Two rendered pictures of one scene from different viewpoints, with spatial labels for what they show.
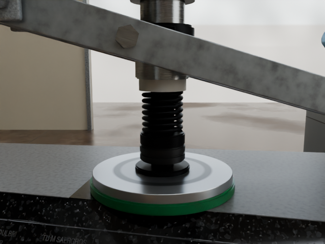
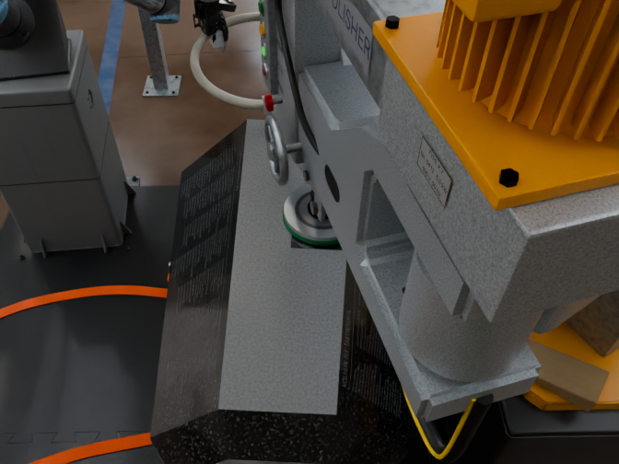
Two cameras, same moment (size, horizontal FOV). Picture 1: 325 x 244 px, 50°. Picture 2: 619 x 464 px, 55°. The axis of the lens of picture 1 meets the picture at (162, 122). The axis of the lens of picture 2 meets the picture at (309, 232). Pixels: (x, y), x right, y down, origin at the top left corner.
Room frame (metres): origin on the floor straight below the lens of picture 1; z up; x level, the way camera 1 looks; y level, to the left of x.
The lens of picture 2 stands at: (0.72, 1.12, 2.09)
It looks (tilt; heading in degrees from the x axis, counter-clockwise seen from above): 49 degrees down; 261
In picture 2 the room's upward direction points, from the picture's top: 2 degrees clockwise
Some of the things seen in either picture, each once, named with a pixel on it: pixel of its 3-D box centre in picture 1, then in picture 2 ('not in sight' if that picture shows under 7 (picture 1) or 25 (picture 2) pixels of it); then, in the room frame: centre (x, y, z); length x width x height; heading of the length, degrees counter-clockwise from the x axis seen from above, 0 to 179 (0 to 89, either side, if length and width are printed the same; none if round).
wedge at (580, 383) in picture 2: not in sight; (557, 369); (0.01, 0.50, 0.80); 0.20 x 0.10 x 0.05; 137
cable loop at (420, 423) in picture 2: not in sight; (435, 387); (0.41, 0.65, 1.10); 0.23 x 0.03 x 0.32; 100
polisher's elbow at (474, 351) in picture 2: not in sight; (472, 293); (0.41, 0.65, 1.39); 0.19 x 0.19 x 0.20
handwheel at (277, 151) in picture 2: not in sight; (291, 147); (0.61, 0.14, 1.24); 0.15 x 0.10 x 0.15; 100
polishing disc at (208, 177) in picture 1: (162, 172); (321, 210); (0.52, 0.00, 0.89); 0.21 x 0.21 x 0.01
